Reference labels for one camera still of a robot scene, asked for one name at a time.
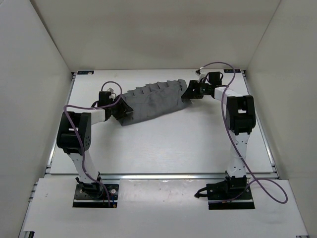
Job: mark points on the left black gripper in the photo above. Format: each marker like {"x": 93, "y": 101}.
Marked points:
{"x": 124, "y": 108}

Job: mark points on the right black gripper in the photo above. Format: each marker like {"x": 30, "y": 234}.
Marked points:
{"x": 191, "y": 92}

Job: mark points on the grey pleated skirt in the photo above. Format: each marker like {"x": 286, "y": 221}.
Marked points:
{"x": 154, "y": 100}

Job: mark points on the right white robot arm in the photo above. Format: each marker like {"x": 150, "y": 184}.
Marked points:
{"x": 238, "y": 113}

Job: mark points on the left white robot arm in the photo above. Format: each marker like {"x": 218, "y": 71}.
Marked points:
{"x": 74, "y": 137}

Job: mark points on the right blue corner label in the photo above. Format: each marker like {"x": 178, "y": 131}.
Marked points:
{"x": 232, "y": 71}

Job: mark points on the blue corner label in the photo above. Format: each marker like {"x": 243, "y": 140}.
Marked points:
{"x": 85, "y": 72}
{"x": 232, "y": 71}

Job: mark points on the left blue corner label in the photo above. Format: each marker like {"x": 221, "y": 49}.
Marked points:
{"x": 85, "y": 72}

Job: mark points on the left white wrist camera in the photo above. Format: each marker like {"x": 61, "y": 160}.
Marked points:
{"x": 111, "y": 93}

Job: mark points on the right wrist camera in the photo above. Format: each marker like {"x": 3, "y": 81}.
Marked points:
{"x": 201, "y": 75}

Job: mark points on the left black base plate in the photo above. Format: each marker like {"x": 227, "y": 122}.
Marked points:
{"x": 94, "y": 196}

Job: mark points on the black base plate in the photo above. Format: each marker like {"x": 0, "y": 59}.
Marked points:
{"x": 227, "y": 195}
{"x": 94, "y": 196}

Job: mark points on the aluminium front rail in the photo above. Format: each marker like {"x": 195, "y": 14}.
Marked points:
{"x": 161, "y": 176}

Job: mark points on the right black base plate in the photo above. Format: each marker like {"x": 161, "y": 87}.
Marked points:
{"x": 227, "y": 195}

